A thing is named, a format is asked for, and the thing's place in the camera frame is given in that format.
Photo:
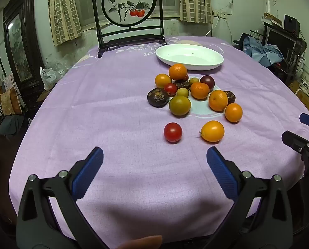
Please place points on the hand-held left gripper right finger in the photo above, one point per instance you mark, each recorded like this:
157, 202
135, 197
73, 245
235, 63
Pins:
222, 173

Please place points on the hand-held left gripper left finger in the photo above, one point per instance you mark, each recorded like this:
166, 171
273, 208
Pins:
88, 173

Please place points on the orange-yellow tomato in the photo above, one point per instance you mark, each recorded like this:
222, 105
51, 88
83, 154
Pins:
162, 81
212, 131

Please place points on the dark water chestnut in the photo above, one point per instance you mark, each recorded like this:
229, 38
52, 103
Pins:
158, 98
183, 84
231, 96

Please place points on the green-orange tomato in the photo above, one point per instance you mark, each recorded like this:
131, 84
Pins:
180, 105

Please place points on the small yellow plum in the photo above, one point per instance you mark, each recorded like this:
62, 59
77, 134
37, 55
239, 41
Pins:
182, 92
193, 80

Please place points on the dark red plum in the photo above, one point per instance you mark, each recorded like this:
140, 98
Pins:
208, 81

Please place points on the white oval plate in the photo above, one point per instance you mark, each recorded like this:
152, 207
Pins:
190, 57

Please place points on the person's left hand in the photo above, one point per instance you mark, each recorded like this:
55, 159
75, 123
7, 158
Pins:
141, 242

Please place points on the purple tablecloth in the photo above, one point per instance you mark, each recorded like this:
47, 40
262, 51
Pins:
105, 134

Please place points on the blue clothes pile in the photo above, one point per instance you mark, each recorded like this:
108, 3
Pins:
263, 50

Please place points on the black monitor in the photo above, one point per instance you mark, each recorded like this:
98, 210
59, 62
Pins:
280, 41

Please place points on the dark cloth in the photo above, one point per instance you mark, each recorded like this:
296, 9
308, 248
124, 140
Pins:
10, 124

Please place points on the black speaker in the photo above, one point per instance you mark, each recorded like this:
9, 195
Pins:
292, 23

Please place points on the white plastic bag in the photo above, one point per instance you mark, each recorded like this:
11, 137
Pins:
49, 77

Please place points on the wicker basket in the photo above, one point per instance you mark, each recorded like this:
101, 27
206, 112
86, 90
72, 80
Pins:
10, 101

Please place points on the dark wooden framed picture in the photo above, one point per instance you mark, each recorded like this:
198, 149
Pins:
17, 49

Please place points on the checked beige curtain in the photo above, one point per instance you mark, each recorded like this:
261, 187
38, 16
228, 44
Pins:
63, 13
196, 2

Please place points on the black-framed round painted screen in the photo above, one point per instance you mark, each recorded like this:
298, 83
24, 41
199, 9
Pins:
128, 2

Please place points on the white wall socket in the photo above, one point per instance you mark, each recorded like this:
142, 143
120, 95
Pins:
219, 14

